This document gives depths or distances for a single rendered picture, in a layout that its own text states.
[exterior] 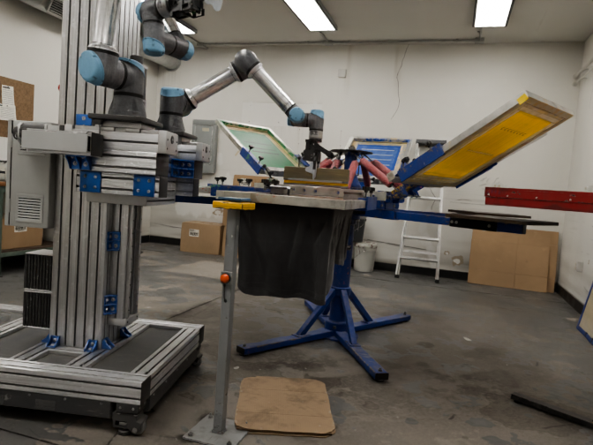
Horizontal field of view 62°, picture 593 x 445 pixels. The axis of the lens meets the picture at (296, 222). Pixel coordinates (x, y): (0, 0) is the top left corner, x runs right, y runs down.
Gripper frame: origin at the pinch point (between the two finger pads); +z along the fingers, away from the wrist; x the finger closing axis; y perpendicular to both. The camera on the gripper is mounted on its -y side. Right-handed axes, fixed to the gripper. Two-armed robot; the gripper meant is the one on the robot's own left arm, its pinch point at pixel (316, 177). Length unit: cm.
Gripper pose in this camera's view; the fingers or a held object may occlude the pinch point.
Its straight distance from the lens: 266.2
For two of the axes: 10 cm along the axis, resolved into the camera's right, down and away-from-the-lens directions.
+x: -3.0, 0.4, -9.5
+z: -0.8, 9.9, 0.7
